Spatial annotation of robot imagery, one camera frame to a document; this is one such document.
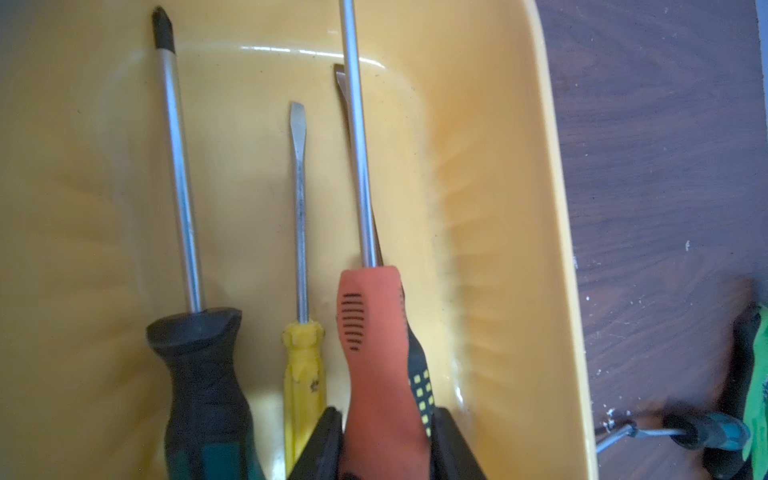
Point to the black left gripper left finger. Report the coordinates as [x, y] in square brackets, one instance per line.
[320, 458]

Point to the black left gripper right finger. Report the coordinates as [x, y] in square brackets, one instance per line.
[451, 456]

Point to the orange handled screwdriver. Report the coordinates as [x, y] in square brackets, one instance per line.
[384, 436]

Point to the green black handled screwdriver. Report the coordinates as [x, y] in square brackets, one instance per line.
[209, 434]

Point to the yellow handled flathead screwdriver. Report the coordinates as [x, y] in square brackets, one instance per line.
[304, 381]

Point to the yellow plastic storage box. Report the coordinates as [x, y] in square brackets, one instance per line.
[467, 188]

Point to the small green handled screwdriver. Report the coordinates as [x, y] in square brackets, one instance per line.
[713, 430]

